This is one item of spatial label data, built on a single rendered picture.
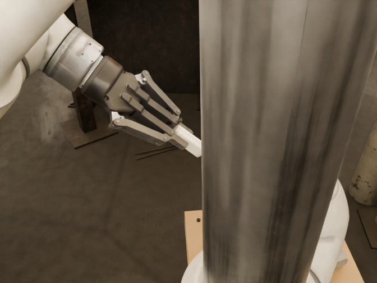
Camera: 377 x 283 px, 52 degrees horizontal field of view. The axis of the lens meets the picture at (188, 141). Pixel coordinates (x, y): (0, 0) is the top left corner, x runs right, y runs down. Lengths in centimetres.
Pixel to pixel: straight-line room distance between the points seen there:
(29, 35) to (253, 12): 29
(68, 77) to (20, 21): 21
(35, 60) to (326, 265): 49
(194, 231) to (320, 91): 65
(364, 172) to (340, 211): 89
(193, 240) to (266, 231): 54
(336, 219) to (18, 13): 45
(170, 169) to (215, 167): 127
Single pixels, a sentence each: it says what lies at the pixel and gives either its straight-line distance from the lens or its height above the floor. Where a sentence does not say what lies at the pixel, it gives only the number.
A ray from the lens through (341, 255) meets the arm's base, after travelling 79.
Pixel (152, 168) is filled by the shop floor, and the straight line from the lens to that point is 153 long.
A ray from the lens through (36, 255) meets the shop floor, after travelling 136.
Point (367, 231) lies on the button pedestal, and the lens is 144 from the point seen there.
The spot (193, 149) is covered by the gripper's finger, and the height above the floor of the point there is 61.
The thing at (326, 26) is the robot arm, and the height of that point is 99.
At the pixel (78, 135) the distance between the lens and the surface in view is 173.
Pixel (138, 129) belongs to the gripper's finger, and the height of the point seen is 68.
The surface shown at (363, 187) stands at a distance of 148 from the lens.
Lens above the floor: 106
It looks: 40 degrees down
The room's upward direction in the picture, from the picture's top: straight up
